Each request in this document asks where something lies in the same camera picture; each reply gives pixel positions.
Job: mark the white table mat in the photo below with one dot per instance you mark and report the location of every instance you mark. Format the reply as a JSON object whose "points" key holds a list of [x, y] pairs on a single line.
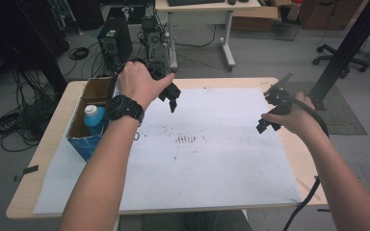
{"points": [[212, 160]]}

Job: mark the bottle with red cap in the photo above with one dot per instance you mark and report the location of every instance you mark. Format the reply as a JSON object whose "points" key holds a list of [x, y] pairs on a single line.
{"points": [[295, 10]]}

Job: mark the blue cardboard box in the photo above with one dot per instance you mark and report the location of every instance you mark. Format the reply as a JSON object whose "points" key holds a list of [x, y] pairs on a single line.
{"points": [[86, 146]]}

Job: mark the black wrist watch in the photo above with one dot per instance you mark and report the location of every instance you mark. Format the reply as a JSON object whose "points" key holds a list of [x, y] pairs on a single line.
{"points": [[122, 107]]}

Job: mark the person's right hand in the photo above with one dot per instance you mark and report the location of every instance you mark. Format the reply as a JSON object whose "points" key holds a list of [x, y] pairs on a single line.
{"points": [[298, 118]]}

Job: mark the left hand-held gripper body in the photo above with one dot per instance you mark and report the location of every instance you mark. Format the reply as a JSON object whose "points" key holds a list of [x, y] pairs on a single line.
{"points": [[171, 91]]}

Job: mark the blue bottle with white cap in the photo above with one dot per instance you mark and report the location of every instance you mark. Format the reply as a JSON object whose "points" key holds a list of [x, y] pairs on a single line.
{"points": [[93, 120]]}

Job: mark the black metal stand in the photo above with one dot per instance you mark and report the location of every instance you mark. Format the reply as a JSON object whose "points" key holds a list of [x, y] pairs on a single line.
{"points": [[353, 41]]}

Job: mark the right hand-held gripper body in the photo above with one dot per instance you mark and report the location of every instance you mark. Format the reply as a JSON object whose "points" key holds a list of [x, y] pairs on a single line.
{"points": [[279, 97]]}

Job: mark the flat cardboard box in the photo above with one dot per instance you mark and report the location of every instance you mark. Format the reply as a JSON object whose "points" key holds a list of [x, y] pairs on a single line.
{"points": [[255, 17]]}

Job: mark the dark cabinet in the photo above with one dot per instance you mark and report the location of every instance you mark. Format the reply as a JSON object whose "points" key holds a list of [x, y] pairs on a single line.
{"points": [[29, 35]]}

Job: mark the black computer tower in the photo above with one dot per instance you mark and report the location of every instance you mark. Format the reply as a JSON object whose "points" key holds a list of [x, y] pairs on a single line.
{"points": [[115, 41]]}

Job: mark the open computer case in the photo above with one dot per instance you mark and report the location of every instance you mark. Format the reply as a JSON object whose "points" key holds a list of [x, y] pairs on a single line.
{"points": [[154, 43]]}

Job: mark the black tape strip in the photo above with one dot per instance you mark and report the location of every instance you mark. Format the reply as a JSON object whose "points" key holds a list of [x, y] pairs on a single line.
{"points": [[30, 169]]}

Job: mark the black keyboard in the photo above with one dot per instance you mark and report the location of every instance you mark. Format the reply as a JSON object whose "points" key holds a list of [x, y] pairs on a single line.
{"points": [[196, 2]]}

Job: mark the white desk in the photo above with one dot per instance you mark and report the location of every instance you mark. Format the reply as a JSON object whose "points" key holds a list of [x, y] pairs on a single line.
{"points": [[205, 6]]}

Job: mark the black office chair base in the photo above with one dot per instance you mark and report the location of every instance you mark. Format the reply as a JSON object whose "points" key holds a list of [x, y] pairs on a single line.
{"points": [[340, 59]]}

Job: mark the person's left hand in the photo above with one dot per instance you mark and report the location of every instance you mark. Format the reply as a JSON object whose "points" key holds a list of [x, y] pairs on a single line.
{"points": [[138, 82]]}

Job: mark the grey floor mat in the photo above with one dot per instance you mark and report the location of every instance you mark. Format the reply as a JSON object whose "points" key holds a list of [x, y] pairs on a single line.
{"points": [[343, 115]]}

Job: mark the white table leg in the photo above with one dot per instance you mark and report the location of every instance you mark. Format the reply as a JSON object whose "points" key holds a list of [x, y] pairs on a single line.
{"points": [[117, 223]]}

